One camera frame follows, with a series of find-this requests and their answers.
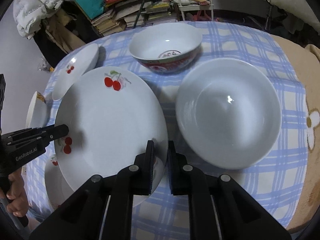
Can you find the wooden bookshelf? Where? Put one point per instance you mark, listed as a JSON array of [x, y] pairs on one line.
[[140, 13]]

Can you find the teal bag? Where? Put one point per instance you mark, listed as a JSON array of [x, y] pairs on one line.
[[92, 8]]

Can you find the large plain white bowl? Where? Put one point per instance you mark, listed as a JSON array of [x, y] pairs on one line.
[[229, 113]]

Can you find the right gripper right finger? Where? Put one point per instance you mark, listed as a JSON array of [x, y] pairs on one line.
[[219, 208]]

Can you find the red patterned bowl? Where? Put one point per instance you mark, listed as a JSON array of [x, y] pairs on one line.
[[37, 115], [166, 48]]

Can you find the white puffer jacket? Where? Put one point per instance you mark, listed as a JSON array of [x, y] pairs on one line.
[[28, 14]]

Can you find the cherry plate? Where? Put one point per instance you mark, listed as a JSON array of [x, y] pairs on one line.
[[84, 61], [111, 114], [58, 190]]

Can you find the stack of books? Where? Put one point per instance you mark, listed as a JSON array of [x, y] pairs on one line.
[[107, 24]]

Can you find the blue plaid tablecloth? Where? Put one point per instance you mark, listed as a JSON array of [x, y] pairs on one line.
[[276, 182]]

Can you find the white utility cart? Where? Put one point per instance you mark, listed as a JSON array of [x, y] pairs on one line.
[[193, 2]]

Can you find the person's left hand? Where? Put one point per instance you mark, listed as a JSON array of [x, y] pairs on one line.
[[19, 201]]

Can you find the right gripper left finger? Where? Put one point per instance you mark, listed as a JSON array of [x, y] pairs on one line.
[[102, 207]]

